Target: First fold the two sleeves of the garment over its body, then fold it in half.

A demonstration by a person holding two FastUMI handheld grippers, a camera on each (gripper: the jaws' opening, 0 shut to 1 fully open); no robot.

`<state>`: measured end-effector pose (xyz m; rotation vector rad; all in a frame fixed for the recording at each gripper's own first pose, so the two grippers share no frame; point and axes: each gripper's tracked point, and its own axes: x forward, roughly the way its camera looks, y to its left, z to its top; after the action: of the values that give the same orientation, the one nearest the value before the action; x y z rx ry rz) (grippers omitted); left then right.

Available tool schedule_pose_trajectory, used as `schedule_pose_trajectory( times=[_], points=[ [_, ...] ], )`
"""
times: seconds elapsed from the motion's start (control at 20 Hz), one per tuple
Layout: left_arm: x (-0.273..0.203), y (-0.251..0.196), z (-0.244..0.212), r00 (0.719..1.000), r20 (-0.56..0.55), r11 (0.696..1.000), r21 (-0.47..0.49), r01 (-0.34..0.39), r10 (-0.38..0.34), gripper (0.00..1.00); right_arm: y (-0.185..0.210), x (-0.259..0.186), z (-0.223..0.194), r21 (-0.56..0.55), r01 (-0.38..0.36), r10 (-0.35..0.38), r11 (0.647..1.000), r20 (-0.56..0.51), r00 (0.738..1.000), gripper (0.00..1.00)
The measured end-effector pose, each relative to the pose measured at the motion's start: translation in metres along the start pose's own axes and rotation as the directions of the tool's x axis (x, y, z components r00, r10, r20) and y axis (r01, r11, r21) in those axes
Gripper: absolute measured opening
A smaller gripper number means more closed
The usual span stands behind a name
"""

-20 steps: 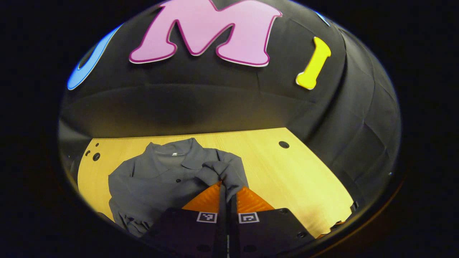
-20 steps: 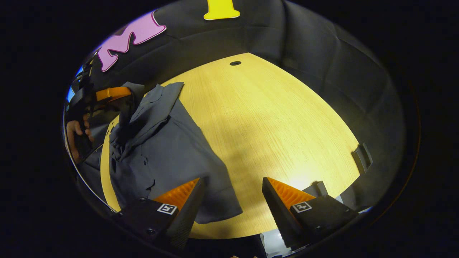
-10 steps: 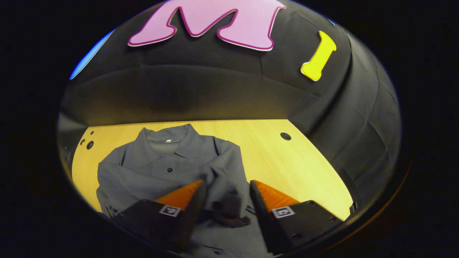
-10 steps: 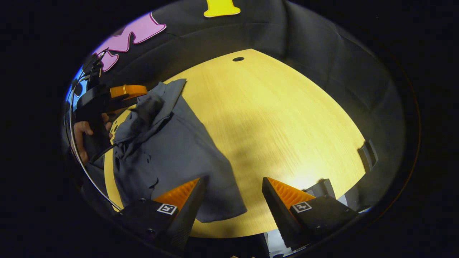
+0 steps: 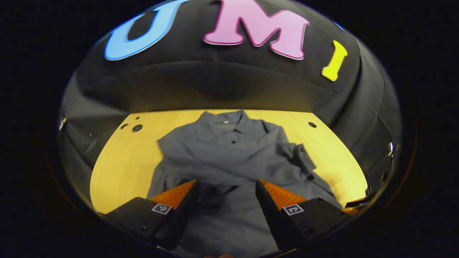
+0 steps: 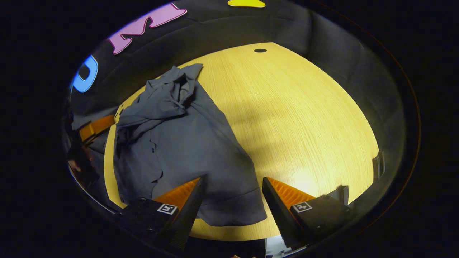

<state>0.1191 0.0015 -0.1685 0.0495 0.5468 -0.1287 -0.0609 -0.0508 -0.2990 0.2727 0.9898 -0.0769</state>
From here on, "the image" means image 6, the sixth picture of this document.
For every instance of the grey button shirt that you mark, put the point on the grey button shirt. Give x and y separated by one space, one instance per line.
186 143

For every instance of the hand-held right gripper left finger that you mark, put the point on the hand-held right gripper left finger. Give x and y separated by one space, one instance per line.
186 222

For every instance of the black bracket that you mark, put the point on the black bracket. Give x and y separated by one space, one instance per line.
343 194

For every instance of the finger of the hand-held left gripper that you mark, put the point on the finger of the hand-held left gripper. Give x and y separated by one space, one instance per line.
96 127

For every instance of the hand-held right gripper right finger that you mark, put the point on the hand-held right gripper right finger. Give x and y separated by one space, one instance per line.
278 218

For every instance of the black backdrop cloth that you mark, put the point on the black backdrop cloth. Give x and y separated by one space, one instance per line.
322 32

